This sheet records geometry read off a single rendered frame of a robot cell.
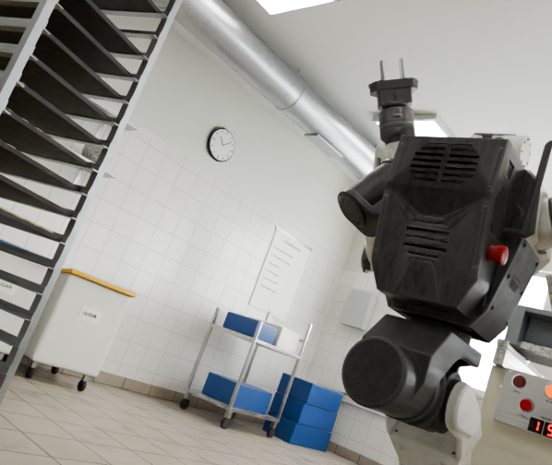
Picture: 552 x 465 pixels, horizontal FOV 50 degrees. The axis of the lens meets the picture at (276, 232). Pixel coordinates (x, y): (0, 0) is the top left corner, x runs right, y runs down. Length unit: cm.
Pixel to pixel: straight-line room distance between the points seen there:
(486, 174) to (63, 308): 353
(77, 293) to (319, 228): 336
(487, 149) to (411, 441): 57
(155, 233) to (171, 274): 42
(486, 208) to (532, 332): 158
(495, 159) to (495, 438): 88
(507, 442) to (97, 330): 322
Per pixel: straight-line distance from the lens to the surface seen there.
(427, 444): 122
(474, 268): 100
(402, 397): 96
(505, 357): 171
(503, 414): 168
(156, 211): 529
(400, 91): 156
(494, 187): 101
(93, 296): 432
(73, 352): 435
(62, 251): 210
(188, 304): 565
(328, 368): 695
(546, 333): 254
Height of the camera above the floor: 63
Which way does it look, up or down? 12 degrees up
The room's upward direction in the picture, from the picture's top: 20 degrees clockwise
